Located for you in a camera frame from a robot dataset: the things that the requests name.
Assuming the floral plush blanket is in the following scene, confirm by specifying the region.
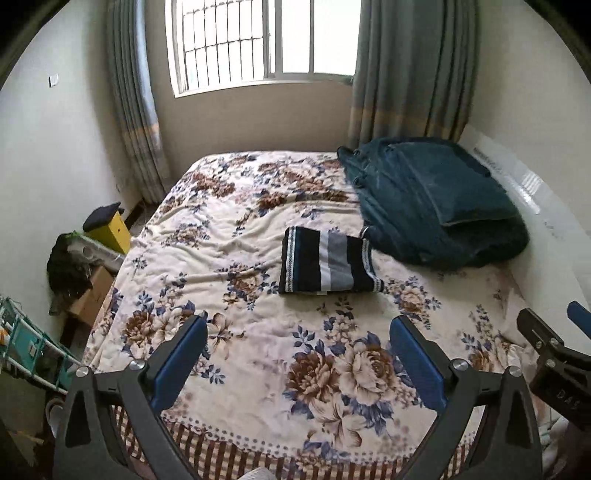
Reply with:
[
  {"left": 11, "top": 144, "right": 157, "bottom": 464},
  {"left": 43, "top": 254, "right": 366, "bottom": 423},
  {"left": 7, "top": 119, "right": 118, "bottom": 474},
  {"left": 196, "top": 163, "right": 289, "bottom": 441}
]
[{"left": 81, "top": 150, "right": 543, "bottom": 480}]

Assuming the striped knit sweater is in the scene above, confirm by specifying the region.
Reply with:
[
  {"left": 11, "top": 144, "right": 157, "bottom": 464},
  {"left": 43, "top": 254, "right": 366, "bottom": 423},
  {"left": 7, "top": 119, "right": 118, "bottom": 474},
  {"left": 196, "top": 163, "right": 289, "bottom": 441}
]
[{"left": 278, "top": 225, "right": 385, "bottom": 296}]

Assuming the cardboard box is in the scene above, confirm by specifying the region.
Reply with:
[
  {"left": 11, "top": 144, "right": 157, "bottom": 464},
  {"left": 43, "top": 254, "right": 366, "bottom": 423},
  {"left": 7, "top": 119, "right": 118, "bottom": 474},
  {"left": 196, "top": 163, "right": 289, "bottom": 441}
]
[{"left": 69, "top": 265, "right": 115, "bottom": 326}]

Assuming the white headboard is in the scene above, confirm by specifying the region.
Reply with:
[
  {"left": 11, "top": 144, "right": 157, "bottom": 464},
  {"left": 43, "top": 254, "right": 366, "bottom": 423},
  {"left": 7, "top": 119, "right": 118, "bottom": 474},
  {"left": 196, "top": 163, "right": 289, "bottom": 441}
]
[{"left": 459, "top": 124, "right": 591, "bottom": 333}]

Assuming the yellow box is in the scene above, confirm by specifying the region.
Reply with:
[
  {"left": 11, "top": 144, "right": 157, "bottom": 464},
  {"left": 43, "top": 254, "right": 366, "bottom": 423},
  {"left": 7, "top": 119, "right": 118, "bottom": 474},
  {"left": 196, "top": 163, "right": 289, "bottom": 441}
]
[{"left": 85, "top": 212, "right": 131, "bottom": 256}]

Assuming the dark round cushion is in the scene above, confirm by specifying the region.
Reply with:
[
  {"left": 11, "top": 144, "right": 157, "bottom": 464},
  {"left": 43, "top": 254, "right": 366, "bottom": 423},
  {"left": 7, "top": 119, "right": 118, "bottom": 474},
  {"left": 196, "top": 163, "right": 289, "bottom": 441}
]
[{"left": 83, "top": 202, "right": 124, "bottom": 230}]

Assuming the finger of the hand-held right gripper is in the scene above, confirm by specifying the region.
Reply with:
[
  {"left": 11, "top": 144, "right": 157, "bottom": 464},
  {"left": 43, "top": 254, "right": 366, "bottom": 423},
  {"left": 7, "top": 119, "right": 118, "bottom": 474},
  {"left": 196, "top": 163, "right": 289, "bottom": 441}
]
[
  {"left": 567, "top": 300, "right": 591, "bottom": 330},
  {"left": 516, "top": 307, "right": 568, "bottom": 357}
]

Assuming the teal storage rack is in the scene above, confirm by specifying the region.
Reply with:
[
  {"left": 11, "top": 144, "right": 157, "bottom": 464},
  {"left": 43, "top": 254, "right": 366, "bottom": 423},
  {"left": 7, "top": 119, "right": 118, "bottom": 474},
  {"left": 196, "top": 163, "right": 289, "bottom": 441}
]
[{"left": 0, "top": 295, "right": 84, "bottom": 393}]

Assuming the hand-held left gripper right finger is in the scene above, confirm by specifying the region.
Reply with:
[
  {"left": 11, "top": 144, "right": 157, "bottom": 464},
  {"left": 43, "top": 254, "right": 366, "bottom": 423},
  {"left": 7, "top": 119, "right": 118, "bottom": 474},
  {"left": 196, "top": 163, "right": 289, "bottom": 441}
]
[{"left": 389, "top": 315, "right": 544, "bottom": 480}]

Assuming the grey-blue curtain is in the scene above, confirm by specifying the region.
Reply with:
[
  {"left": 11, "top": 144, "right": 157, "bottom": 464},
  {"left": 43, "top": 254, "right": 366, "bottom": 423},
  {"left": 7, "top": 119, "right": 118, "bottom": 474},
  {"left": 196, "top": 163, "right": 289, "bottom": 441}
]
[
  {"left": 106, "top": 0, "right": 172, "bottom": 204},
  {"left": 347, "top": 0, "right": 481, "bottom": 148}
]

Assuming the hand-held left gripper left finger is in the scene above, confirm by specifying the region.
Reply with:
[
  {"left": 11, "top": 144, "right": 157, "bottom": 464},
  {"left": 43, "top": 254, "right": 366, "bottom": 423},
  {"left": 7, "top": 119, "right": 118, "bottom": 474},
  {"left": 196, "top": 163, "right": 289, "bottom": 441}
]
[{"left": 52, "top": 314, "right": 209, "bottom": 480}]

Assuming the black cloth pile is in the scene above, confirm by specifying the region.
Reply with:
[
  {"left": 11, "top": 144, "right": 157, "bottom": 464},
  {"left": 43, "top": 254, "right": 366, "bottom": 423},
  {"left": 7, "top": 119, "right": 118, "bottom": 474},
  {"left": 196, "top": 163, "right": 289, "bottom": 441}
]
[{"left": 46, "top": 233, "right": 95, "bottom": 315}]

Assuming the teal pillow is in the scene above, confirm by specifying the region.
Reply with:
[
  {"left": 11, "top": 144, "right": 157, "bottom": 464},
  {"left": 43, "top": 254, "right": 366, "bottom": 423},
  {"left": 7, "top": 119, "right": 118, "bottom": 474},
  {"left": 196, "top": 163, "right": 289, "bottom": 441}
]
[{"left": 388, "top": 141, "right": 518, "bottom": 227}]

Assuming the teal plush quilt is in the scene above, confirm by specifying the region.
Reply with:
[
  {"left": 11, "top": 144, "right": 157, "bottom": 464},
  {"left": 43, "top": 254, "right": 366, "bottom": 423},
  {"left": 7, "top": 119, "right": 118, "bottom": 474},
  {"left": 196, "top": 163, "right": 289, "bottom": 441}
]
[{"left": 337, "top": 137, "right": 529, "bottom": 271}]

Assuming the barred window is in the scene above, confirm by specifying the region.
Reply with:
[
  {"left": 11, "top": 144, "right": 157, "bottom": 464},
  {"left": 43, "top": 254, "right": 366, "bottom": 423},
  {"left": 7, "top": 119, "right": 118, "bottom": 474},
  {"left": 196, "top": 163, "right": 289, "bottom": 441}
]
[{"left": 165, "top": 0, "right": 363, "bottom": 97}]

